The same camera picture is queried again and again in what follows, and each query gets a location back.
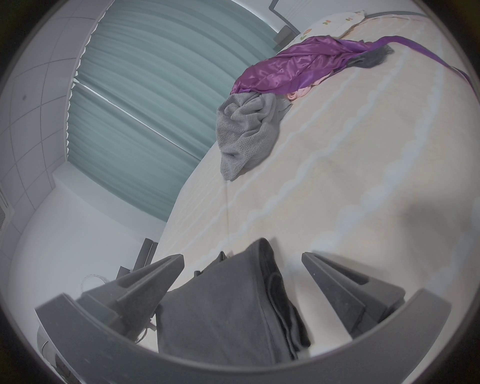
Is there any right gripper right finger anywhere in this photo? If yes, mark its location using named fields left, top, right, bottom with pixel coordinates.
left=301, top=252, right=406, bottom=334

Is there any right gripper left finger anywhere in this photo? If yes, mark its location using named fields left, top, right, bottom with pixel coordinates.
left=80, top=254, right=185, bottom=340

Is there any black T-shirt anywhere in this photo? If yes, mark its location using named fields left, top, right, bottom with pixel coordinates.
left=154, top=238, right=312, bottom=366

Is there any bed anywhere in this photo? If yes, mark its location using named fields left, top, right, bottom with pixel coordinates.
left=159, top=0, right=480, bottom=357

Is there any black chest of drawers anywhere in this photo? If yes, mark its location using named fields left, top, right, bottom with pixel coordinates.
left=116, top=238, right=159, bottom=282

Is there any blue-green curtain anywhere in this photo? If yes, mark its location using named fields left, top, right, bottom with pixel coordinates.
left=73, top=0, right=287, bottom=160
left=67, top=83, right=203, bottom=223

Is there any grey garment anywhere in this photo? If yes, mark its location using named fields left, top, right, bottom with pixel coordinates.
left=215, top=92, right=293, bottom=182

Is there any pink garment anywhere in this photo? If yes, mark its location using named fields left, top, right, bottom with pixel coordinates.
left=285, top=73, right=338, bottom=101

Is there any purple satin garment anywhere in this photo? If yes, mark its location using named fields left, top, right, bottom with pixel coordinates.
left=232, top=35, right=471, bottom=96

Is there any grey bedside table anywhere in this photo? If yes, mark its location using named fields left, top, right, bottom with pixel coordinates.
left=275, top=26, right=295, bottom=49

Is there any white printed pillow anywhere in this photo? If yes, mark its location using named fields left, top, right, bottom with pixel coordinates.
left=296, top=9, right=366, bottom=40

